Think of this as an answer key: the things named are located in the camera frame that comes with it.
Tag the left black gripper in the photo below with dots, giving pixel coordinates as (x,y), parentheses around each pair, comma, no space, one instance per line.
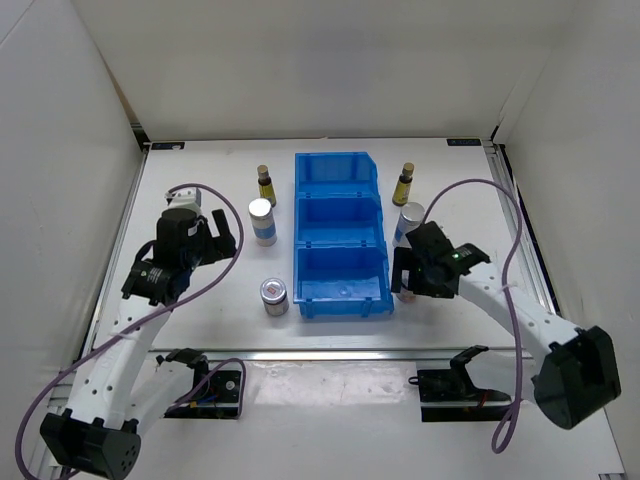
(217,247)

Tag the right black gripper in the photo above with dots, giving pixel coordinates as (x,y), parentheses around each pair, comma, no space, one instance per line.
(406,259)

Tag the red-label dark jar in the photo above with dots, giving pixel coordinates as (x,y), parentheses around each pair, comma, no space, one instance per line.
(274,296)
(406,296)

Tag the silver-cap white jar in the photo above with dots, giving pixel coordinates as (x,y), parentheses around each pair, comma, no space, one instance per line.
(410,217)
(262,221)

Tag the brown dropper bottle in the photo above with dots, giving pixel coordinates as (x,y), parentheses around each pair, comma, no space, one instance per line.
(403,185)
(266,188)

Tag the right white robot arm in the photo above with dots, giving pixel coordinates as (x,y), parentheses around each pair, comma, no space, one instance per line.
(577,370)

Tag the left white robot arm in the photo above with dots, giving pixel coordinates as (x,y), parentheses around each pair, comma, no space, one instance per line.
(100,430)

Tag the blue three-compartment plastic bin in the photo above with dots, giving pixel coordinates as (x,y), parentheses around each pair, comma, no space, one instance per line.
(341,265)

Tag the left blue corner label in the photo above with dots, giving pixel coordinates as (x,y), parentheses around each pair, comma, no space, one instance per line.
(167,146)

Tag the blue corner label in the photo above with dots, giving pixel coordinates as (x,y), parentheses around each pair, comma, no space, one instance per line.
(167,146)
(463,142)

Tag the right blue corner label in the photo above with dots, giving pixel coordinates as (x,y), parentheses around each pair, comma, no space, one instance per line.
(463,142)

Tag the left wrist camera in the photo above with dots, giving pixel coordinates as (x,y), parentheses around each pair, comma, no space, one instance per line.
(188,198)

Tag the aluminium front rail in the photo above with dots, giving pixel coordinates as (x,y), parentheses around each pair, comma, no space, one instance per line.
(331,355)

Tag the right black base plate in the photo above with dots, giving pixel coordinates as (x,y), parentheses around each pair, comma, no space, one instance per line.
(445,396)

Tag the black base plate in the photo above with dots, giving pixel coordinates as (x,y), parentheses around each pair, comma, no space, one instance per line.
(445,396)
(220,393)

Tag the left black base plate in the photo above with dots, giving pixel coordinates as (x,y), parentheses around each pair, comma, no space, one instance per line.
(220,393)

